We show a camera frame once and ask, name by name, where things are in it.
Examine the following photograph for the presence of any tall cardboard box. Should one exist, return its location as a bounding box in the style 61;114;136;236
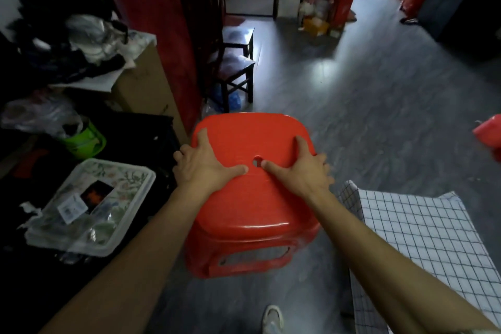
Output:
111;42;188;147

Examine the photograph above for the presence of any white paper sheet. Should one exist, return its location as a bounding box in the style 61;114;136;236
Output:
49;30;157;92

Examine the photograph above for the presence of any person's right forearm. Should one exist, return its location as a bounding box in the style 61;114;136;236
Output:
309;193;501;334

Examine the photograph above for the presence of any large red upright panel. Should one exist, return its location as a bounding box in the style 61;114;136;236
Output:
53;0;228;135

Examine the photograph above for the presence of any person's right hand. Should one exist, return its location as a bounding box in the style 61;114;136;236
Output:
261;135;336;205

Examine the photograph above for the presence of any person's right white shoe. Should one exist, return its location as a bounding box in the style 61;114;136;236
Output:
261;305;284;334

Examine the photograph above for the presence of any green cup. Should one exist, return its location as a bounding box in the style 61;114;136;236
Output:
64;120;107;160

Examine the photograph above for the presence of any person's left forearm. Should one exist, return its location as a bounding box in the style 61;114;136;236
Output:
39;185;208;334

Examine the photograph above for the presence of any dark wooden chair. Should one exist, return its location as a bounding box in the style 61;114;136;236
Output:
179;0;228;102

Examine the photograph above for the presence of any white patterned tray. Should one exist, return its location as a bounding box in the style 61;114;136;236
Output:
24;158;157;258

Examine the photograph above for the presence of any person's left hand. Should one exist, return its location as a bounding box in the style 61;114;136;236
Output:
173;128;249;199

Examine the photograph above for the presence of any clear plastic bag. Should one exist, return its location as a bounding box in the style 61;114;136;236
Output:
0;91;85;139

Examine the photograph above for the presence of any white plastic bag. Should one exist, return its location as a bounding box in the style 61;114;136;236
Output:
299;0;329;19

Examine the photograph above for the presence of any black low cabinet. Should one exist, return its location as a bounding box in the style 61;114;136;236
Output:
0;110;181;307

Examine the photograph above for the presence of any black bag pile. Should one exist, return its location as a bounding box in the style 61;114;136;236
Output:
7;0;130;84

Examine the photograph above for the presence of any dark red packet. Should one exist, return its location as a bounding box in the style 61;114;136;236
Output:
80;180;115;213

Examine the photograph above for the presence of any red gift box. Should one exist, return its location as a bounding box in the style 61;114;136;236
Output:
332;0;357;25

